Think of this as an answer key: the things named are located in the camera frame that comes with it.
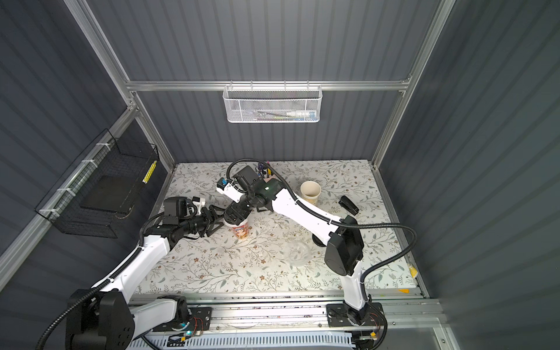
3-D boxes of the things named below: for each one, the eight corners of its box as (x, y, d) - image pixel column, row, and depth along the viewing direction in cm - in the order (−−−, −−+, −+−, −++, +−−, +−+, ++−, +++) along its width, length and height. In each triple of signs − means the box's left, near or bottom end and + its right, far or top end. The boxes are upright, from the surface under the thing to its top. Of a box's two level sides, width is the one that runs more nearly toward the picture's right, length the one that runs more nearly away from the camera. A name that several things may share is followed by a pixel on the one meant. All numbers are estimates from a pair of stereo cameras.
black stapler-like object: (353, 216, 101) (355, 212, 99) (338, 202, 107) (339, 198, 104) (357, 213, 102) (359, 209, 100) (343, 199, 108) (344, 195, 105)
